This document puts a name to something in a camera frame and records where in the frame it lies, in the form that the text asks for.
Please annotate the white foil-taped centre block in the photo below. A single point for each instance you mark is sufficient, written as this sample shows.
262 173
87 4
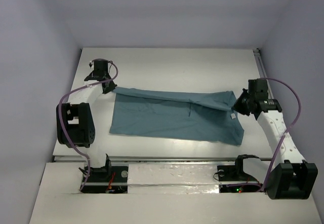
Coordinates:
184 178

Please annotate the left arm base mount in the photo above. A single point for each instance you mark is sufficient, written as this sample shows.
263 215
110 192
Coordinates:
113 181

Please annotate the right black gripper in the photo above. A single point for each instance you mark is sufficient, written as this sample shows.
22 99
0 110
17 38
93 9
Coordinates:
237 106

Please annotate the aluminium right side rail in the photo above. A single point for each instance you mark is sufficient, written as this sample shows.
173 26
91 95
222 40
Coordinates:
259 63

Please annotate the aluminium rail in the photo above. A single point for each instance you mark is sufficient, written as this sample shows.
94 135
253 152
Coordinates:
259 63
145 159

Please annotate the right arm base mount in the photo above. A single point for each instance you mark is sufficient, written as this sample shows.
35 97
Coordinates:
235 181

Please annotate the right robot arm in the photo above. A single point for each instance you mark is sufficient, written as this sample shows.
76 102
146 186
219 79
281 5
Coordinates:
289 175

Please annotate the teal t-shirt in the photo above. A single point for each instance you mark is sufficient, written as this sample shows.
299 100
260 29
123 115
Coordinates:
178 115

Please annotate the aluminium front rail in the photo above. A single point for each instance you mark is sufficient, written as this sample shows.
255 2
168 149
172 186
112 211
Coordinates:
145 159

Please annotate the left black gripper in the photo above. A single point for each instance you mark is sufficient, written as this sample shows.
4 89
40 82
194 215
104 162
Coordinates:
108 87

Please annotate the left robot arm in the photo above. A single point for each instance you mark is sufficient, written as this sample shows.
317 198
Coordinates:
75 123

